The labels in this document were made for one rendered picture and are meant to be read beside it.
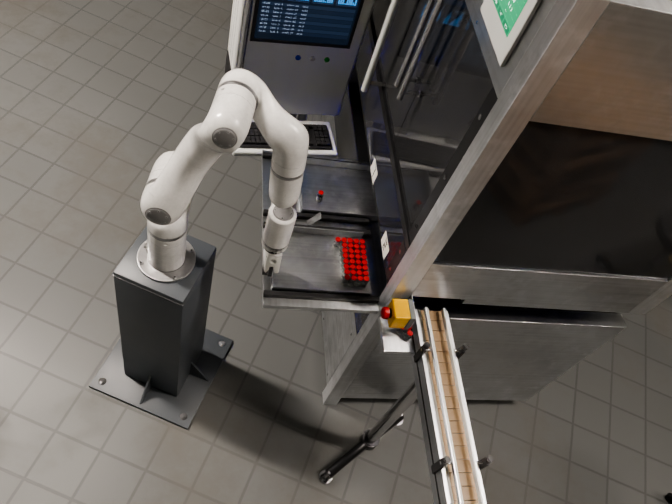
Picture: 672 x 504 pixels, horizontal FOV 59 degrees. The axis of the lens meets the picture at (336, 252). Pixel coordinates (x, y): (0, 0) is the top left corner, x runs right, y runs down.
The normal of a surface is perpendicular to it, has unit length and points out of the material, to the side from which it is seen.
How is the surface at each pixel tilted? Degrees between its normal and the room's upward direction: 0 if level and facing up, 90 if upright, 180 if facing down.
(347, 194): 0
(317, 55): 90
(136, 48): 0
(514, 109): 90
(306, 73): 90
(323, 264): 0
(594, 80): 90
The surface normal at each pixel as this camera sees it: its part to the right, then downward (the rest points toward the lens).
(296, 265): 0.24, -0.55
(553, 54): 0.07, 0.83
